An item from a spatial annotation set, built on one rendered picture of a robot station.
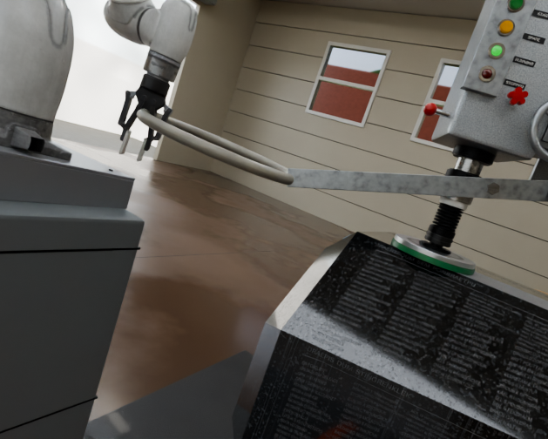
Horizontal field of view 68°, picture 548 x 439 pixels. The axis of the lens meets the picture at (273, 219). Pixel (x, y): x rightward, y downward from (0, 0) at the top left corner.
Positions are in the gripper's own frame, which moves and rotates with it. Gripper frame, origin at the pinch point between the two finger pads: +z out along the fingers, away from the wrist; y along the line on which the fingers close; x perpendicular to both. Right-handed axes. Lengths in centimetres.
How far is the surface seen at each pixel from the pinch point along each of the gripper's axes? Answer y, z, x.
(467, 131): 75, -37, -25
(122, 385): 20, 88, 18
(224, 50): -87, -140, 814
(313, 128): 142, -63, 716
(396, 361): 76, 15, -43
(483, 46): 69, -54, -25
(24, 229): 3, 9, -59
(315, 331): 60, 18, -34
